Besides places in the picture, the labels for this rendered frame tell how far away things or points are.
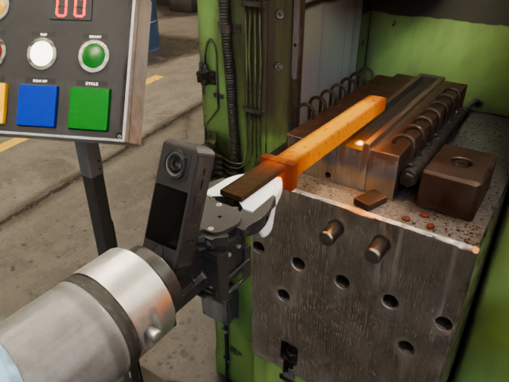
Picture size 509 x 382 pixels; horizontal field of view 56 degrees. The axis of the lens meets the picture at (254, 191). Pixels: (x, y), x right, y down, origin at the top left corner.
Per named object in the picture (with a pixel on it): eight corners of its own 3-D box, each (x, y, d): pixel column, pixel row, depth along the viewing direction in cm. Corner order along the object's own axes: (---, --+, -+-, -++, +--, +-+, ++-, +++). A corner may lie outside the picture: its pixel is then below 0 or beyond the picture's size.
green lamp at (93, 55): (97, 72, 85) (93, 47, 83) (80, 67, 87) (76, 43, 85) (110, 67, 87) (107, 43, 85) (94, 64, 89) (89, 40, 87)
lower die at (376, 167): (391, 199, 77) (400, 151, 73) (285, 167, 87) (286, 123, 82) (460, 118, 107) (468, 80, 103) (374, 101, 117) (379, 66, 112)
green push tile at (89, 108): (106, 131, 85) (109, 88, 85) (66, 128, 86) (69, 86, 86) (110, 132, 87) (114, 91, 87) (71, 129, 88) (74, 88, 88)
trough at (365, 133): (368, 151, 76) (370, 143, 75) (338, 144, 78) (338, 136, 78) (443, 82, 106) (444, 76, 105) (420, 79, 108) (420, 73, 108)
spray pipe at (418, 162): (413, 191, 74) (416, 174, 73) (396, 186, 76) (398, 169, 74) (468, 121, 99) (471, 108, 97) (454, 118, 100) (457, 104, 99)
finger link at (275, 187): (277, 211, 59) (229, 248, 53) (278, 169, 56) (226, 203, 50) (298, 220, 58) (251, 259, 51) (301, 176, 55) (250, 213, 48)
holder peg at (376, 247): (379, 267, 72) (381, 252, 70) (362, 261, 73) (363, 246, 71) (388, 253, 74) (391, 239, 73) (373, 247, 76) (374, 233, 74)
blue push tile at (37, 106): (53, 127, 86) (56, 85, 86) (15, 124, 87) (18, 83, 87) (59, 128, 88) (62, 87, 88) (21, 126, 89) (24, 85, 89)
